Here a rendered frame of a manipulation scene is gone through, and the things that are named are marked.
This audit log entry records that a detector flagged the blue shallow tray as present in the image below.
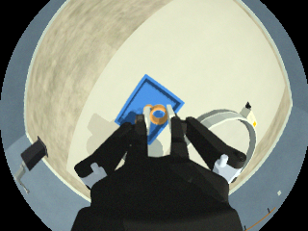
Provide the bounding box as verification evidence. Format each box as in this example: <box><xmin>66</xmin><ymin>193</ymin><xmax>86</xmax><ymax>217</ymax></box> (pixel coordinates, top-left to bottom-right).
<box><xmin>115</xmin><ymin>74</ymin><xmax>185</xmax><ymax>145</ymax></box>

